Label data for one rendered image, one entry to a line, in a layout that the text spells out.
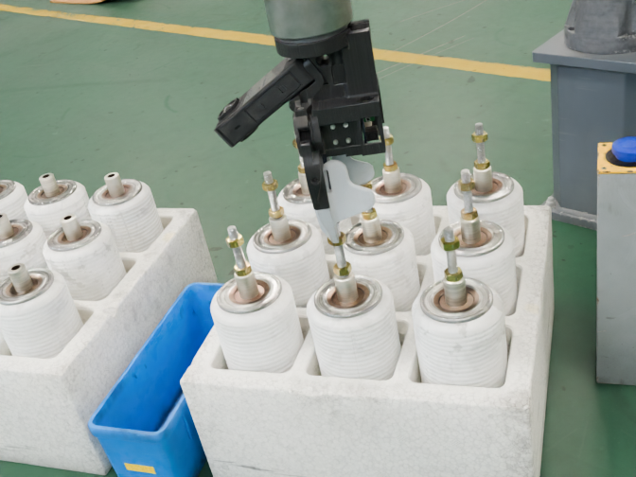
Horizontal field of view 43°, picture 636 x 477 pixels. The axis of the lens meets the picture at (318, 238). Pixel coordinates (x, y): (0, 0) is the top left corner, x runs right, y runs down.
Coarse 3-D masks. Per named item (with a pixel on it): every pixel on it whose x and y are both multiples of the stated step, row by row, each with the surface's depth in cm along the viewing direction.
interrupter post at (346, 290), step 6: (336, 276) 86; (348, 276) 86; (354, 276) 86; (336, 282) 86; (342, 282) 85; (348, 282) 86; (354, 282) 86; (336, 288) 87; (342, 288) 86; (348, 288) 86; (354, 288) 86; (342, 294) 86; (348, 294) 86; (354, 294) 87; (342, 300) 87; (348, 300) 87; (354, 300) 87
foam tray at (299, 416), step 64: (512, 320) 91; (192, 384) 91; (256, 384) 89; (320, 384) 87; (384, 384) 85; (512, 384) 82; (256, 448) 94; (320, 448) 91; (384, 448) 88; (448, 448) 85; (512, 448) 82
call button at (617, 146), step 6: (624, 138) 90; (630, 138) 90; (612, 144) 90; (618, 144) 90; (624, 144) 89; (630, 144) 89; (612, 150) 90; (618, 150) 89; (624, 150) 88; (630, 150) 88; (618, 156) 89; (624, 156) 88; (630, 156) 88
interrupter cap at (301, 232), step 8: (296, 224) 102; (304, 224) 102; (256, 232) 102; (264, 232) 102; (272, 232) 102; (296, 232) 101; (304, 232) 100; (256, 240) 101; (264, 240) 101; (272, 240) 101; (288, 240) 100; (296, 240) 99; (304, 240) 99; (256, 248) 99; (264, 248) 99; (272, 248) 99; (280, 248) 98; (288, 248) 98; (296, 248) 98
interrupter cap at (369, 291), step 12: (360, 276) 90; (324, 288) 90; (360, 288) 89; (372, 288) 88; (324, 300) 87; (336, 300) 88; (360, 300) 87; (372, 300) 86; (324, 312) 86; (336, 312) 85; (348, 312) 85; (360, 312) 84
